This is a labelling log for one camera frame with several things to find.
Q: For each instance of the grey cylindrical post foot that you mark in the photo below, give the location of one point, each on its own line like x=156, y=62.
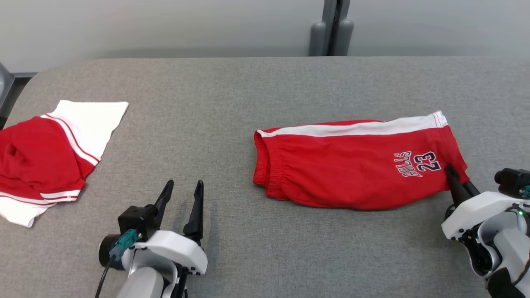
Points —
x=344, y=37
x=317, y=39

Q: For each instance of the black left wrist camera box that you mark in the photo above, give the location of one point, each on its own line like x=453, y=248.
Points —
x=136, y=219

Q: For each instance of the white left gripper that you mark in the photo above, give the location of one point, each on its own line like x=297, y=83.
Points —
x=178, y=248

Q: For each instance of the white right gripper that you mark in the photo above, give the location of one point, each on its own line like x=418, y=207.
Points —
x=476, y=209

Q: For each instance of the red white basketball jersey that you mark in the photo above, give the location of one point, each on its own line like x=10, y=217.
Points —
x=37, y=157

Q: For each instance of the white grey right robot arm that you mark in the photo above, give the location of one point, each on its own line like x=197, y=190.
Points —
x=509, y=248

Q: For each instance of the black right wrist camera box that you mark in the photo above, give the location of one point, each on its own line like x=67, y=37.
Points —
x=513, y=180

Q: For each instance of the grey partition post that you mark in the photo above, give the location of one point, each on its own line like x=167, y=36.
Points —
x=336, y=20

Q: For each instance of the red shorts with white stripe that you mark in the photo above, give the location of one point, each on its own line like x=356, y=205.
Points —
x=331, y=165

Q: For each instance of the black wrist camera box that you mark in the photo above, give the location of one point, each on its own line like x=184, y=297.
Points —
x=136, y=219
x=513, y=180

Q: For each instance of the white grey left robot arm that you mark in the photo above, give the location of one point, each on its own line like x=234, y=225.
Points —
x=140, y=285

